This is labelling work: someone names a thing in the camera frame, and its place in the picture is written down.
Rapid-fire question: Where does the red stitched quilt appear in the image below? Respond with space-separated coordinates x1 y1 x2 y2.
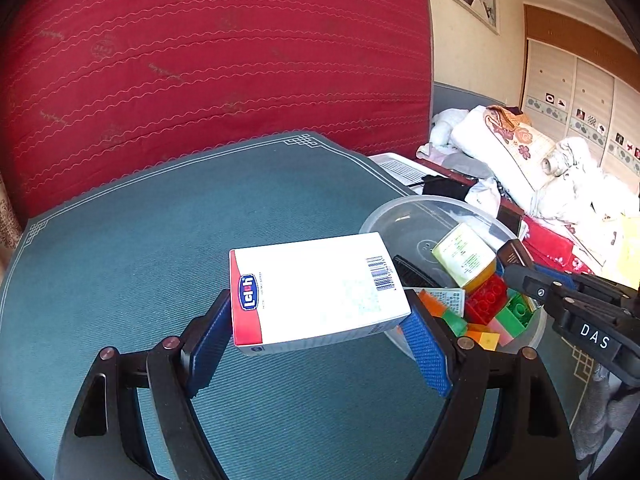
0 0 435 222

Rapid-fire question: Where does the pale green small box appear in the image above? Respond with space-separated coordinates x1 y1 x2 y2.
424 287 467 319

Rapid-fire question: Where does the white flat ribbed device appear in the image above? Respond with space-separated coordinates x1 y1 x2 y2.
370 152 449 189

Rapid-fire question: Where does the clear plastic container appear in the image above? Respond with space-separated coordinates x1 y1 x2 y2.
358 195 547 362

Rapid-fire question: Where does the black folding comb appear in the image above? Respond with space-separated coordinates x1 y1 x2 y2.
391 254 442 289

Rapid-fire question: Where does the teal cloth-covered desktop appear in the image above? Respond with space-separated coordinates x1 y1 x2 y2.
0 131 601 480

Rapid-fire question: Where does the pink and green toy block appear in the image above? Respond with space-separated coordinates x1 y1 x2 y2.
494 293 534 347

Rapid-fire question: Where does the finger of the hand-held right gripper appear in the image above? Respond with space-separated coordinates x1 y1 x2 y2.
502 264 568 312

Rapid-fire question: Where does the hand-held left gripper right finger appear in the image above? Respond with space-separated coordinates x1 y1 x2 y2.
399 287 582 480

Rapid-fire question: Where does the yellow and white carton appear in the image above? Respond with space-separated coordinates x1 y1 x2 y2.
431 222 497 289

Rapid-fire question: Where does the white bedding pile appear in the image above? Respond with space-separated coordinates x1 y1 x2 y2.
416 107 640 281

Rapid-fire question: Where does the yellow paper sheet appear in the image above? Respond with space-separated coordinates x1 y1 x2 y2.
616 214 640 288

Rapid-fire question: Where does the grey fuzzy cloth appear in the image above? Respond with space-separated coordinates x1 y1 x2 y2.
571 366 622 462

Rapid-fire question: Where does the white box with red stripe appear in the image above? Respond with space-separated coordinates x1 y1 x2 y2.
229 231 413 358

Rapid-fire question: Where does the dark brown small box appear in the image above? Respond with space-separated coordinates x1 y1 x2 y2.
497 239 537 272

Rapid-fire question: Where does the red printed box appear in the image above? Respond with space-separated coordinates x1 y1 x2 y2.
520 215 582 274

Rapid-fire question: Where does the beige patterned curtain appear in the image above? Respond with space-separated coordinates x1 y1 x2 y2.
0 170 24 247

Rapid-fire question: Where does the orange and green toy block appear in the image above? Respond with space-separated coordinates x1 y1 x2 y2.
417 290 468 337

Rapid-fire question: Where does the red toy block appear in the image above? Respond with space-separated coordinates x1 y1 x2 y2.
464 275 509 326

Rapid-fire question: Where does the wooden wardrobe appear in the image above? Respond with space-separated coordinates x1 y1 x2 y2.
520 4 640 182

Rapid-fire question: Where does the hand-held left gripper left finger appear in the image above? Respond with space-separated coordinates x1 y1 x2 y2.
53 289 234 480

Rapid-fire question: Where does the orange and yellow toy block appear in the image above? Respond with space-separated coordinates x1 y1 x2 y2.
464 322 502 352

